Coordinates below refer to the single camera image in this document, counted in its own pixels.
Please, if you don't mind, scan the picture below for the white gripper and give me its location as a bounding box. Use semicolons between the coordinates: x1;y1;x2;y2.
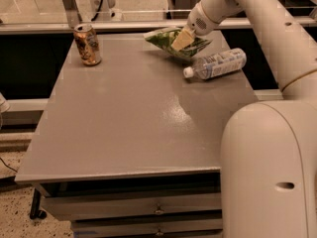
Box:
171;3;218;51

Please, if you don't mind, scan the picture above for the green jalapeno chip bag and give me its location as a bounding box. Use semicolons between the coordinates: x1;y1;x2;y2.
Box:
144;27;211;60

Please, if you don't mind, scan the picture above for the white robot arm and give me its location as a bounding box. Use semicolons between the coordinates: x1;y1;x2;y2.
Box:
174;0;317;238

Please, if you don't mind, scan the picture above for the clear plastic water bottle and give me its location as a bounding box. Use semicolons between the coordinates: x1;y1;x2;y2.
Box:
183;48;247;80

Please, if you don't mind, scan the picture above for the brown gold soda can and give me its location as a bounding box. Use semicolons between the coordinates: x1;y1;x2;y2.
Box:
73;24;101;65

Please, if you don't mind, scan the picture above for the grey drawer cabinet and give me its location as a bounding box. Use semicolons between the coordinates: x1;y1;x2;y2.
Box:
16;34;256;238

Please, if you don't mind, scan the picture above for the upper grey drawer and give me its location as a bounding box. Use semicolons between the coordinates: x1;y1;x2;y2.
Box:
42;193;221;220

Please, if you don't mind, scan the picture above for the grey drawer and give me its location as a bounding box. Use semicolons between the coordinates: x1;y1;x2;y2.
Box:
42;193;221;220
71;219;223;238

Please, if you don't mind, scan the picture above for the lower grey drawer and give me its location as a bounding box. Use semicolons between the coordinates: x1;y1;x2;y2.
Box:
71;219;223;238

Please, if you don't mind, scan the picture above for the black caster leg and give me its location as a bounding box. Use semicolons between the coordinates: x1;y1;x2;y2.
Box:
29;189;47;220

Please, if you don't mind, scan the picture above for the metal railing frame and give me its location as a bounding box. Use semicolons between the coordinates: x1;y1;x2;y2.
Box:
0;0;317;35

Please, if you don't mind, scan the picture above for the black floor cable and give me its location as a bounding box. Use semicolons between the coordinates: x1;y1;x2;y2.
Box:
0;157;19;174

